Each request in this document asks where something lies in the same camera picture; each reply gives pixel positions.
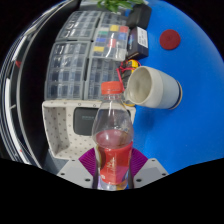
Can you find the white perforated tray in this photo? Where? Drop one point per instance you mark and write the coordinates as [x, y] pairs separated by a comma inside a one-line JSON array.
[[60, 133]]

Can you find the flat round red coaster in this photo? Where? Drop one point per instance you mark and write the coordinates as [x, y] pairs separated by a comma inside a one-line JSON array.
[[170, 39]]

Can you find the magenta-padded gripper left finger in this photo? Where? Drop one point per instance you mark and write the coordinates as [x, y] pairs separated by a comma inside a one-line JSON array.
[[75, 171]]

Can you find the clear organizer box coloured parts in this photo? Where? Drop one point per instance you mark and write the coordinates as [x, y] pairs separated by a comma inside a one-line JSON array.
[[110, 41]]

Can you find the grey small-parts drawer cabinet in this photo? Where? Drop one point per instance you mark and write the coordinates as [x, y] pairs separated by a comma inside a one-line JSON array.
[[101, 76], [66, 71], [78, 25], [111, 18]]

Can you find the yellow multimeter with red leads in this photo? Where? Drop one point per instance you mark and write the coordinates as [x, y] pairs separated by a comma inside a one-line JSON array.
[[126, 75]]

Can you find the red-capped clear drink bottle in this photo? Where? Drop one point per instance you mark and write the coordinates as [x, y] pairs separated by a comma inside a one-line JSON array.
[[113, 160]]

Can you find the black zip case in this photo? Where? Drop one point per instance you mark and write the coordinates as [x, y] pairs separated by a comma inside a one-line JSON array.
[[140, 15]]

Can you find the small black white-labelled box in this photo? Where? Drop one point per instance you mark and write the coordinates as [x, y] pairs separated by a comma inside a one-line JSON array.
[[138, 41]]

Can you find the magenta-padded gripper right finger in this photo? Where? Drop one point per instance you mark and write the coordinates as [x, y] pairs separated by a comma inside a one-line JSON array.
[[150, 170]]

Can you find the green potted plant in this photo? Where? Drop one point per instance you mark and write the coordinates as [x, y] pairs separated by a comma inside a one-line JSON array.
[[115, 4]]

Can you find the dark wall shelf unit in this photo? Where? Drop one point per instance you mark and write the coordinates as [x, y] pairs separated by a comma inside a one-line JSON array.
[[30, 100]]

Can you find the black rectangular speaker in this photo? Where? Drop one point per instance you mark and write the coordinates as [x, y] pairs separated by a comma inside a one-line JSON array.
[[83, 121]]

